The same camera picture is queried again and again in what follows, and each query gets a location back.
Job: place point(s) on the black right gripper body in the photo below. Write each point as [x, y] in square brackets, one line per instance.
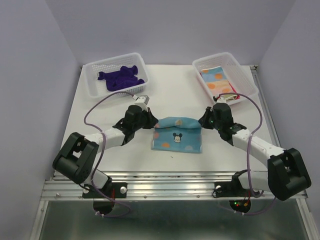
[217, 125]

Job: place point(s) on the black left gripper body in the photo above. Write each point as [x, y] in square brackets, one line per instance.
[141, 124]

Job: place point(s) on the blue dotted cartoon towel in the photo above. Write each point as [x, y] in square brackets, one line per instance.
[177, 134]

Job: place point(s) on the orange dotted cartoon towel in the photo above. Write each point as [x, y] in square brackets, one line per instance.
[217, 82]

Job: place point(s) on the purple towel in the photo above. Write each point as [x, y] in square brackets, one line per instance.
[124, 78]

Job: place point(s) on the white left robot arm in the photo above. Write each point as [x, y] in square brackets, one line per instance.
[76, 158]

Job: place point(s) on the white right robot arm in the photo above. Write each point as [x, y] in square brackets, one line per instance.
[286, 173]

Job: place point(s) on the white basket with towels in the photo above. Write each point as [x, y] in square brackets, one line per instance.
[97, 89]

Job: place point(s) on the white empty plastic basket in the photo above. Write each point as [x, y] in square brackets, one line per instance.
[235, 73]

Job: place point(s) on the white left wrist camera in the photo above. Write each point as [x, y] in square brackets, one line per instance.
[141, 101]

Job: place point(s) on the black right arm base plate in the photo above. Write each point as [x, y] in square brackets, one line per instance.
[229, 189]

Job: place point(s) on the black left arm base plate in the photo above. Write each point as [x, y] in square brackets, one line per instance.
[114, 190]

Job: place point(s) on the aluminium rail frame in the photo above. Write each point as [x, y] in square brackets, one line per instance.
[170, 193]

